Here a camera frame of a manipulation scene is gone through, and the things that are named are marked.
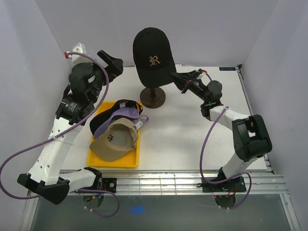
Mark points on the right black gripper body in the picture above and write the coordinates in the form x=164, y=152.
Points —
x=191, y=82

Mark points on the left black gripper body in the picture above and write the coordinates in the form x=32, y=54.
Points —
x=99, y=74

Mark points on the black cap gold R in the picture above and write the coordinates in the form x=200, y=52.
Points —
x=153, y=58

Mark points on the beige baseball cap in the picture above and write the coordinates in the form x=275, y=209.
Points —
x=114, y=139

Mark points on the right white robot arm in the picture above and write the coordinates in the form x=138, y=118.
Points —
x=251, y=140

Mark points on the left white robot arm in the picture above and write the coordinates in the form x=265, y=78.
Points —
x=85, y=83

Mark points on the dark wooden round stand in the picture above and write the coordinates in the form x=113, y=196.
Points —
x=152, y=98

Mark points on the purple baseball cap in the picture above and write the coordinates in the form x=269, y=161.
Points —
x=131, y=114

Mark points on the black cap in tray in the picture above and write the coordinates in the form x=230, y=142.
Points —
x=103, y=116

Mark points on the yellow plastic tray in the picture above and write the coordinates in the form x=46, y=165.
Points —
x=130, y=160

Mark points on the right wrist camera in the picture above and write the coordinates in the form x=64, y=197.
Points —
x=202, y=72

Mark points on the aluminium frame rail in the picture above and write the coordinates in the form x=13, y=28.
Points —
x=154, y=201

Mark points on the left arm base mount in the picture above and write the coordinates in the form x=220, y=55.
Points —
x=107, y=184

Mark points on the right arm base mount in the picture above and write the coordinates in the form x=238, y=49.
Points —
x=233, y=185

